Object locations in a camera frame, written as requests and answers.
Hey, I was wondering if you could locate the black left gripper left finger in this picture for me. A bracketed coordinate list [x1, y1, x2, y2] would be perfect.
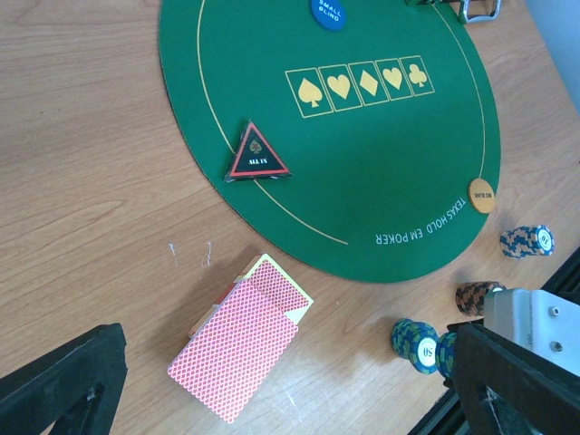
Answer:
[1, 323, 128, 434]

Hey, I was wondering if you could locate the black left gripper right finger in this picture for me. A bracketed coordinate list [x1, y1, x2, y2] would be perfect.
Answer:
[448, 322, 579, 434]

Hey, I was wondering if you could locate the blue 50 chip stack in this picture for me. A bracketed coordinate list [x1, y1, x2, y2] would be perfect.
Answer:
[390, 318, 458, 379]

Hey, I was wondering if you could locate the brown 100 chip stack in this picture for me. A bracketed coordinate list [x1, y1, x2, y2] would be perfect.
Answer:
[455, 281, 507, 316]

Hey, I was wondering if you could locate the blue orange 10 chip stack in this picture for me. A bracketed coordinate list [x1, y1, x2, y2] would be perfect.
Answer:
[499, 225, 556, 258]

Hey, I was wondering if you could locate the red playing card deck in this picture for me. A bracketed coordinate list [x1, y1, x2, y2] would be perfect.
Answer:
[167, 254, 314, 423]

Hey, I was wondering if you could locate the black triangular all-in button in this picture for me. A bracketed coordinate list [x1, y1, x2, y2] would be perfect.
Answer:
[224, 121, 292, 182]

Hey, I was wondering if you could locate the blue small blind button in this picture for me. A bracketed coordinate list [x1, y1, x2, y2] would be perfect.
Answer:
[309, 0, 347, 31]

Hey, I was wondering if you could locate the orange big blind button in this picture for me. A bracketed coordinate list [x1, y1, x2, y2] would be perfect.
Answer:
[469, 178, 496, 214]

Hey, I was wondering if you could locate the round green poker mat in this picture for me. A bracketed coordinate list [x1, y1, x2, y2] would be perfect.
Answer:
[159, 1, 501, 283]

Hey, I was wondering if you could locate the black poker case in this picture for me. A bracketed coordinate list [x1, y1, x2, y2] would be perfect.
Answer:
[404, 0, 502, 24]

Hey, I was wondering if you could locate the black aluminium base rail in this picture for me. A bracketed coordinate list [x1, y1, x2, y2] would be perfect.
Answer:
[391, 252, 579, 434]

